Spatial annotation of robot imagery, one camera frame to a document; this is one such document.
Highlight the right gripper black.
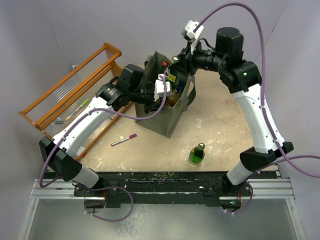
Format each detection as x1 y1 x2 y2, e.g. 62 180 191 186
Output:
170 37 228 76

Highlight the blue yellow juice carton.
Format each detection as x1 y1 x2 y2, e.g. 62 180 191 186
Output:
172 79 182 100

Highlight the green canvas bag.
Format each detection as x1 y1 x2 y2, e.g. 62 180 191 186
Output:
135 51 196 138

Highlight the green glass bottle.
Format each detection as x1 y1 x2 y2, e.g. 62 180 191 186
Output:
188 142 205 164
164 56 181 94

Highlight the cola glass bottle red cap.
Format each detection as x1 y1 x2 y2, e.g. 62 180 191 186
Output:
161 61 169 74

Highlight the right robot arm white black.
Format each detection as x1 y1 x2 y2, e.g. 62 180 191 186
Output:
169 20 294 196

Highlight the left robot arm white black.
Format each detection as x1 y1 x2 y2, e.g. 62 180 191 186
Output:
39 64 171 196

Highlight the pink white marker pen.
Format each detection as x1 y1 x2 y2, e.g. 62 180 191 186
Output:
110 134 137 147

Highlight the green marker pen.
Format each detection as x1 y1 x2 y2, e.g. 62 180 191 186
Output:
65 99 89 121

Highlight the orange wooden rack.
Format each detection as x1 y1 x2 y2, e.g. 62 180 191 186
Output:
18 42 132 162

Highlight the green glass bottle front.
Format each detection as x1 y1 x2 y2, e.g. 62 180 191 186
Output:
188 142 205 164

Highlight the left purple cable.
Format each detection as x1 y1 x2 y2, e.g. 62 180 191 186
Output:
38 74 168 222

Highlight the purple cable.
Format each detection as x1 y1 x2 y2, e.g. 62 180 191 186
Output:
38 74 168 222
193 2 320 215

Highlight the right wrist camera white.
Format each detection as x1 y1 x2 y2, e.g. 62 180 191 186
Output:
181 20 204 55

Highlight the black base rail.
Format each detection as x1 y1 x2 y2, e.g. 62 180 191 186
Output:
72 170 278 209

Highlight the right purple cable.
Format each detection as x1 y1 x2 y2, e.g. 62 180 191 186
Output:
193 2 320 215

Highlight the aluminium frame rail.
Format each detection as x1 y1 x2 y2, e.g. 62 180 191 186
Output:
19 178 306 240

